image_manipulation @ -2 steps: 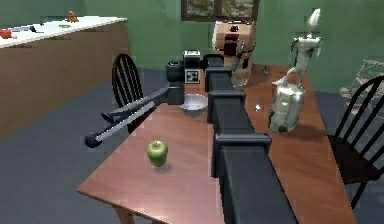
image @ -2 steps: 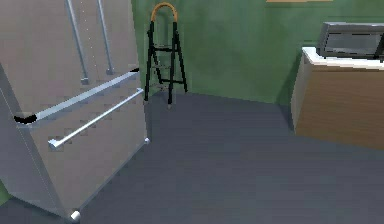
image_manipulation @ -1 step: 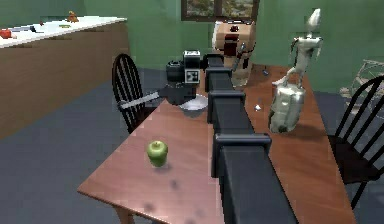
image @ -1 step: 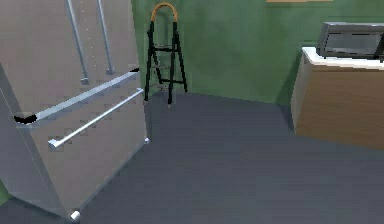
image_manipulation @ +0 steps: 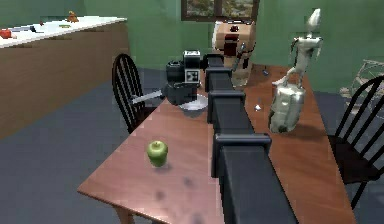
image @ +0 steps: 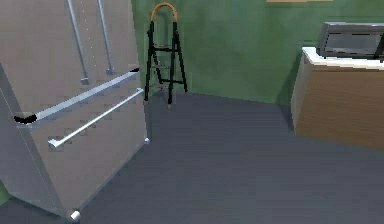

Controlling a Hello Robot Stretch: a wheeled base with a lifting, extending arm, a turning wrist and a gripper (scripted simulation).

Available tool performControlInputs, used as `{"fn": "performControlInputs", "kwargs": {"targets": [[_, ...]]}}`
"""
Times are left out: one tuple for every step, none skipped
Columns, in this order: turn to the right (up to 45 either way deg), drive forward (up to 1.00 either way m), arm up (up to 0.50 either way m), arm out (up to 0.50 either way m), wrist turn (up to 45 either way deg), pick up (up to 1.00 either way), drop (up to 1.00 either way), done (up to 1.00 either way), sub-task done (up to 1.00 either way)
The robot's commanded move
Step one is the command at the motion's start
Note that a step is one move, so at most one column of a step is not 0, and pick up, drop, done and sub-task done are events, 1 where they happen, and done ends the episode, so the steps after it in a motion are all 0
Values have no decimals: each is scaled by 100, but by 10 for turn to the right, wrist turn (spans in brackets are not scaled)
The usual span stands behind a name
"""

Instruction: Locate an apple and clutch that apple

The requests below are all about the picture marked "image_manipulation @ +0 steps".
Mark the black spindle-back chair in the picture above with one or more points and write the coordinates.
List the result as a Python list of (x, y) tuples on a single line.
[(128, 93), (363, 146)]

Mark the brown framed window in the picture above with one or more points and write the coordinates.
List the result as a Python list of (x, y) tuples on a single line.
[(220, 9)]

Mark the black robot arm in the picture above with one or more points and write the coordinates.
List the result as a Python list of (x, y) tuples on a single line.
[(246, 166)]

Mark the green apple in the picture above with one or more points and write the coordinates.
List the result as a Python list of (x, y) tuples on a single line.
[(157, 153)]

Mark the red tomato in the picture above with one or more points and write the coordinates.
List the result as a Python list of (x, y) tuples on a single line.
[(5, 33)]

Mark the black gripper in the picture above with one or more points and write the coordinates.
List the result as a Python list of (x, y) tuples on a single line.
[(178, 83)]

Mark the brown wooden table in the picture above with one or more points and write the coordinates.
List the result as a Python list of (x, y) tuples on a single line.
[(173, 173)]

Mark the green flat item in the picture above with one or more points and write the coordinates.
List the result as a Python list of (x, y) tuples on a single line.
[(64, 25)]

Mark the orange-brown small figure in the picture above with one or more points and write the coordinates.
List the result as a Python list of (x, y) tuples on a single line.
[(72, 17)]

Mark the white bowl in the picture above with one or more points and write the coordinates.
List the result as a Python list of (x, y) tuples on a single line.
[(195, 104)]

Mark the silver figure statue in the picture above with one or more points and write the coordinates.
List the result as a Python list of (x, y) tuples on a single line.
[(293, 86)]

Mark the brown counter with white top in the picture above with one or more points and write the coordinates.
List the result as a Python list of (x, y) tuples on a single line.
[(50, 70)]

